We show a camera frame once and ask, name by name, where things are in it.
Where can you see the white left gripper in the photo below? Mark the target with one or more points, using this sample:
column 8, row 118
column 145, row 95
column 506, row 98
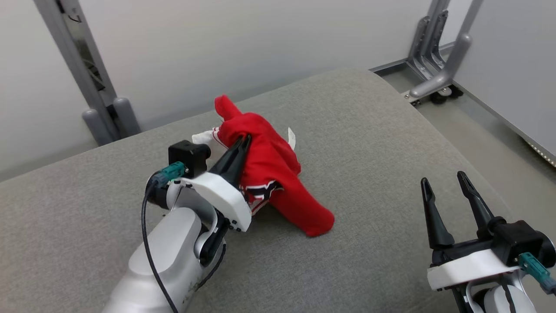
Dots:
column 226, row 200

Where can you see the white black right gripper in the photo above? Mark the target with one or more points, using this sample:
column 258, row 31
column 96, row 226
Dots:
column 469, row 265

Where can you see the red jersey shirt white sleeves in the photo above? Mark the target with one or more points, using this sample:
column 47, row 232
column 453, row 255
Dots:
column 269, row 161

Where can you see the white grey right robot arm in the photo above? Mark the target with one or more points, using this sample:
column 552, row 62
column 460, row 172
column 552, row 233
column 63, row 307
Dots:
column 495, row 300

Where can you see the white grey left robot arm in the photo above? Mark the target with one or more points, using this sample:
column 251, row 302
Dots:
column 169, row 252

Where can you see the black caster wheels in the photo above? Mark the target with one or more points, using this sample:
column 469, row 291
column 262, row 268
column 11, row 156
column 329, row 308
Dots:
column 445, row 94

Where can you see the grey metal angled floor stand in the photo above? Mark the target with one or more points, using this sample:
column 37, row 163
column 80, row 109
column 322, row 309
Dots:
column 438, row 65

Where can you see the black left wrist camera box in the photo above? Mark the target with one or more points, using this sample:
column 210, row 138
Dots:
column 189, row 156

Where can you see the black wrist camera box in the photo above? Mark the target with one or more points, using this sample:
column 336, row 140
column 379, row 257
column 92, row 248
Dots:
column 521, row 241
column 189, row 156

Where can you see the teal left camera connector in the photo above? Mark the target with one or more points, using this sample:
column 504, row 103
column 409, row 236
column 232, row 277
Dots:
column 171, row 171

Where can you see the teal camera connector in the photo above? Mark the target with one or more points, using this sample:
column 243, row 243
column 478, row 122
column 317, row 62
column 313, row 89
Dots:
column 171, row 171
column 536, row 269

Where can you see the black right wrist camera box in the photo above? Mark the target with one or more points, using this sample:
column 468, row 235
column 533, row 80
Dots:
column 521, row 241

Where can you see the teal right camera connector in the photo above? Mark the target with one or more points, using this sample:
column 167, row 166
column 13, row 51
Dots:
column 536, row 269

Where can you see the grey partition bottom frame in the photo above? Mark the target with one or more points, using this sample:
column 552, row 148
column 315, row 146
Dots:
column 508, row 126

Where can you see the grey metal post two feet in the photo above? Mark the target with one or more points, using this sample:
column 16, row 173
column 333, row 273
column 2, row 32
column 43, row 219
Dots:
column 82, row 65

